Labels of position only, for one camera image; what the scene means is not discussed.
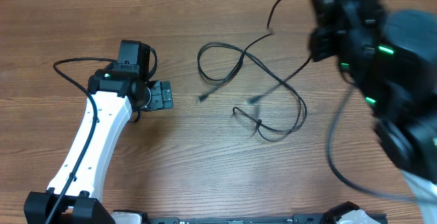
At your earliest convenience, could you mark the thick black usb cable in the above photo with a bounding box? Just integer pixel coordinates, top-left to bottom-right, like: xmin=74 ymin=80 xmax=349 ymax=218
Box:
xmin=247 ymin=0 xmax=313 ymax=105

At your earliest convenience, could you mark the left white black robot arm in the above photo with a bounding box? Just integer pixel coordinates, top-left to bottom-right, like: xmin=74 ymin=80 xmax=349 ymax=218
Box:
xmin=24 ymin=40 xmax=173 ymax=223

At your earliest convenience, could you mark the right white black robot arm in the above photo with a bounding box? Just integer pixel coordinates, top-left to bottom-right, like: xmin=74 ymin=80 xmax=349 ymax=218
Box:
xmin=309 ymin=0 xmax=436 ymax=223

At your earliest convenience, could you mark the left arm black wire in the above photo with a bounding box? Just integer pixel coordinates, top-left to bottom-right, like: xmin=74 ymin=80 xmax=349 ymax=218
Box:
xmin=44 ymin=57 xmax=117 ymax=224

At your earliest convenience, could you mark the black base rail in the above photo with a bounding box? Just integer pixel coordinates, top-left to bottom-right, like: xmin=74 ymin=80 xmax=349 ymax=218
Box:
xmin=111 ymin=201 xmax=389 ymax=224

